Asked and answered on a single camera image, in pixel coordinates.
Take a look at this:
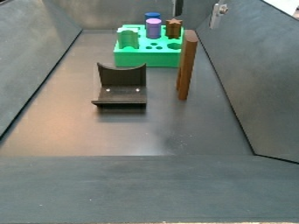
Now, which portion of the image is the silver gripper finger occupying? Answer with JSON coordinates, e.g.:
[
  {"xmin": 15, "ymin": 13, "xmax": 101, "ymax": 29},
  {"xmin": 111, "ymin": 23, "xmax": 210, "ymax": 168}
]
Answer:
[
  {"xmin": 173, "ymin": 0, "xmax": 184, "ymax": 17},
  {"xmin": 210, "ymin": 0, "xmax": 229, "ymax": 29}
]

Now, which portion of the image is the brown square-circle forked object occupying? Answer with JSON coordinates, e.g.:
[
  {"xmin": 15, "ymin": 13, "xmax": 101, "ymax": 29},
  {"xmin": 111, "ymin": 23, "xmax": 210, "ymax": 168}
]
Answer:
[{"xmin": 177, "ymin": 30, "xmax": 200, "ymax": 101}]

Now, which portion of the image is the black curved fixture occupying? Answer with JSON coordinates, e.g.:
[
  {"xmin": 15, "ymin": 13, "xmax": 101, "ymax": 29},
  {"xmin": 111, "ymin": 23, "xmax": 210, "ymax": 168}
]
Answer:
[{"xmin": 91, "ymin": 63, "xmax": 147, "ymax": 107}]

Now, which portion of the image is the brown star block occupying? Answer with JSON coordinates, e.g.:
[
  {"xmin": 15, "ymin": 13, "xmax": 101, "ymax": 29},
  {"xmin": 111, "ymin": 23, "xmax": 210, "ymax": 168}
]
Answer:
[{"xmin": 166, "ymin": 18, "xmax": 184, "ymax": 39}]

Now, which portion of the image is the blue cylinder block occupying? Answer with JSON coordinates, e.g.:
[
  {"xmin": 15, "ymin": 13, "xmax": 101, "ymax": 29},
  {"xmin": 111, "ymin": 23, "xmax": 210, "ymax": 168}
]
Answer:
[{"xmin": 145, "ymin": 12, "xmax": 162, "ymax": 20}]

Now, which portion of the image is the purple cylinder block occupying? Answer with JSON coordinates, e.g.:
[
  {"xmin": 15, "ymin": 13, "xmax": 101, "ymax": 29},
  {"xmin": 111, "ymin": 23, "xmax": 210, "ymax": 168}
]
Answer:
[{"xmin": 146, "ymin": 18, "xmax": 162, "ymax": 39}]

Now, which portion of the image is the green shape sorter base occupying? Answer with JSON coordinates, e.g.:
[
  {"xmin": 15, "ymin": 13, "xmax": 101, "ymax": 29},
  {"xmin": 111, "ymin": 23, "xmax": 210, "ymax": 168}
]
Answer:
[{"xmin": 114, "ymin": 24, "xmax": 184, "ymax": 67}]

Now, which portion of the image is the green arch block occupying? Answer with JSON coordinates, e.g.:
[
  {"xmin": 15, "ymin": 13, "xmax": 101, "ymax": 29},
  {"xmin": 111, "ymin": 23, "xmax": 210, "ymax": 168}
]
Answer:
[{"xmin": 117, "ymin": 27, "xmax": 139, "ymax": 49}]

